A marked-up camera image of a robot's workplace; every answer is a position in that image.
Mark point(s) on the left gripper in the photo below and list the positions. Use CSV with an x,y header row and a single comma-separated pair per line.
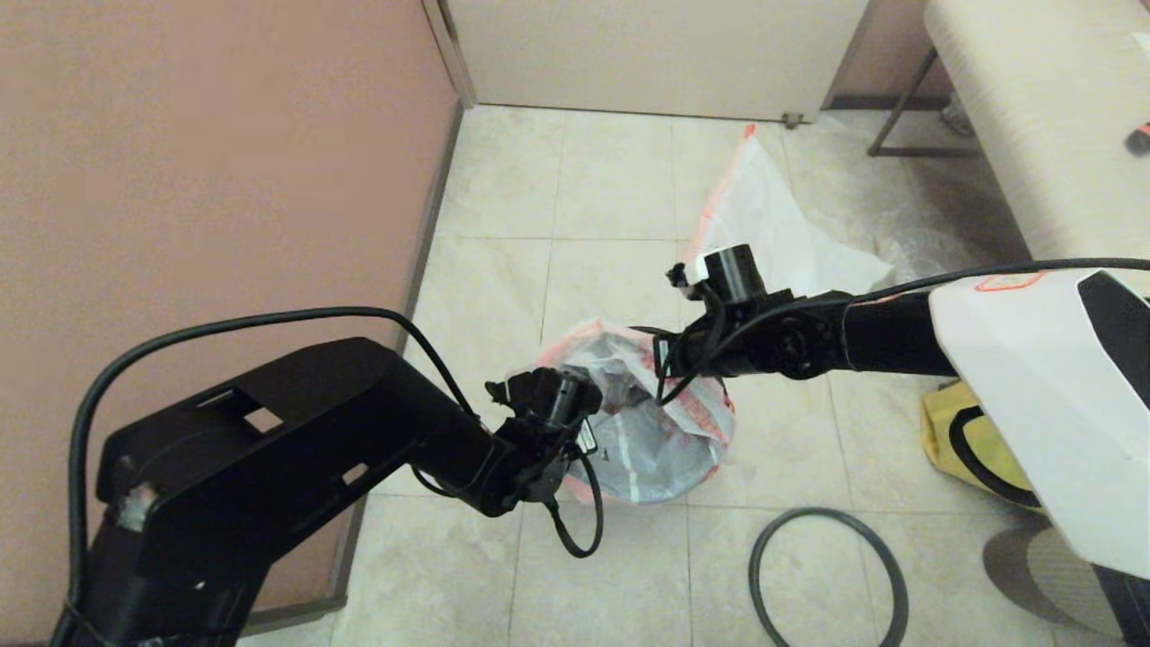
x,y
557,454

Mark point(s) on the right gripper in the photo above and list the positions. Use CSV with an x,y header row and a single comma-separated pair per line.
x,y
719,350

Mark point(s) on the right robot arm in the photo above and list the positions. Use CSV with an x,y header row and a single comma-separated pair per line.
x,y
1033,386

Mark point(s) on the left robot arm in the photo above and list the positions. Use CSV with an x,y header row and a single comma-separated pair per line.
x,y
269,467

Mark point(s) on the clear crumpled plastic bag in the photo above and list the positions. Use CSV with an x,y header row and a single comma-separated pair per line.
x,y
943,243

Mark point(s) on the yellow fabric tote bag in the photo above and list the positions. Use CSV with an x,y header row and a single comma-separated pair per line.
x,y
939,440

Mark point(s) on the small metal door stopper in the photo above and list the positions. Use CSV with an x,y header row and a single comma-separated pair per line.
x,y
791,119

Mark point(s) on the beige door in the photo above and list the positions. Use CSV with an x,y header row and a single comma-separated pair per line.
x,y
656,54

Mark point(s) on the small grey bottle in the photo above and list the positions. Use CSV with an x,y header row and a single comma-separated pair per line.
x,y
954,117

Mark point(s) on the beige wood-grain table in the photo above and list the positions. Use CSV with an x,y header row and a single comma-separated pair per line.
x,y
1042,135

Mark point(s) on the grey ribbed round seat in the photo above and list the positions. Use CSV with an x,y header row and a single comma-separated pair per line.
x,y
1033,575

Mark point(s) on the dark metal table leg frame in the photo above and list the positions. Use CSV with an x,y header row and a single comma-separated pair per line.
x,y
925,152

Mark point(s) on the grey door frame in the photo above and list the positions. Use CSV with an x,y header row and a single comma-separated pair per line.
x,y
447,49

